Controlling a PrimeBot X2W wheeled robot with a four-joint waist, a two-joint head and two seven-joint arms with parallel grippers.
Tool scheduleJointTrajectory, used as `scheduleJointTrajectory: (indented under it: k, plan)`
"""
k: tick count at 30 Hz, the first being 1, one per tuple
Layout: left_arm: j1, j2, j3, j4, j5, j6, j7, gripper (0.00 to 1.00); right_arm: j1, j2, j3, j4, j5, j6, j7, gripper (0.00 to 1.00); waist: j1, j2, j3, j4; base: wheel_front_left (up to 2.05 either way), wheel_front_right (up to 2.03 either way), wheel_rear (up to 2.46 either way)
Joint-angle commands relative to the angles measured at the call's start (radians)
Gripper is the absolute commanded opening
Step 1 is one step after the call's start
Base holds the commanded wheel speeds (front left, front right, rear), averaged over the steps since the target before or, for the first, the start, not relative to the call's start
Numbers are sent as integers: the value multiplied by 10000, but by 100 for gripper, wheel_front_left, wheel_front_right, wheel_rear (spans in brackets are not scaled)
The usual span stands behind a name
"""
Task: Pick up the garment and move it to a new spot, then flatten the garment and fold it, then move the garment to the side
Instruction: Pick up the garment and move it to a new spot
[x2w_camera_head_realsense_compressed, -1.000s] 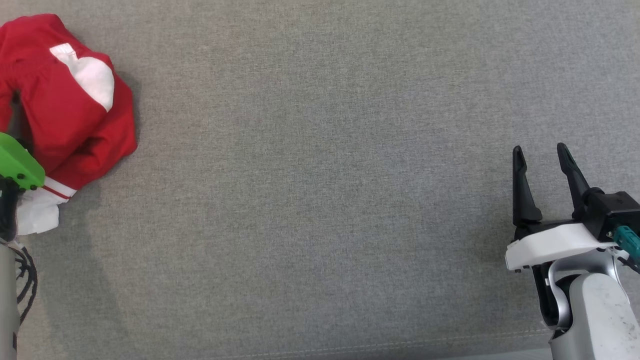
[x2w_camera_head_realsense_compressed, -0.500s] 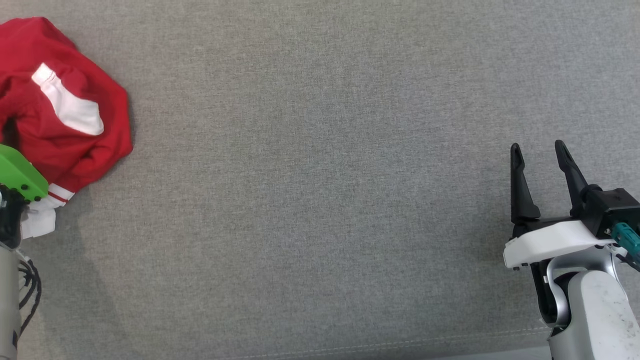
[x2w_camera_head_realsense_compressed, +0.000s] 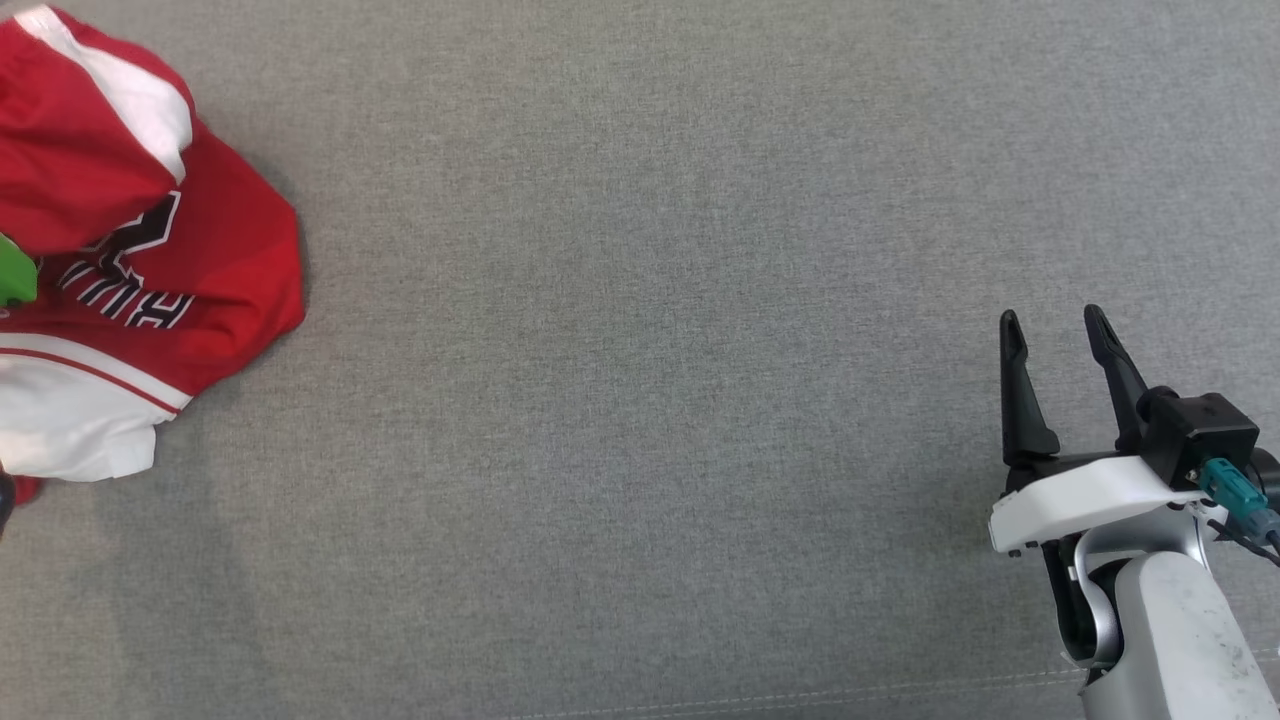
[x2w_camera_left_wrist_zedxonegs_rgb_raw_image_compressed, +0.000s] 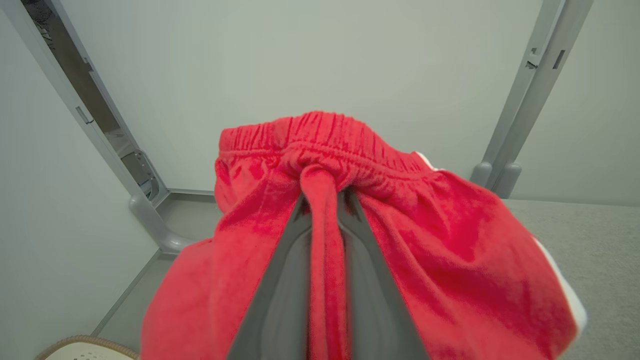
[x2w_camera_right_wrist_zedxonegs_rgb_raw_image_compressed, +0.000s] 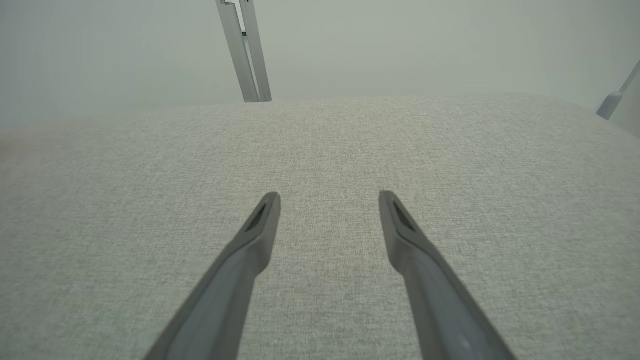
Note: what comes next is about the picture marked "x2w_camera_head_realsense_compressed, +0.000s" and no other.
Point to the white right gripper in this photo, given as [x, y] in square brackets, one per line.
[1080, 495]

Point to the grey fabric sofa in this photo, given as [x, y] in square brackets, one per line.
[650, 400]

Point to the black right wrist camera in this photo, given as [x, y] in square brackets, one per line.
[1200, 430]

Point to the red white Bulls jersey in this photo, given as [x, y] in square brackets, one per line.
[230, 260]

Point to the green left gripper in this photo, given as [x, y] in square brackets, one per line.
[15, 275]

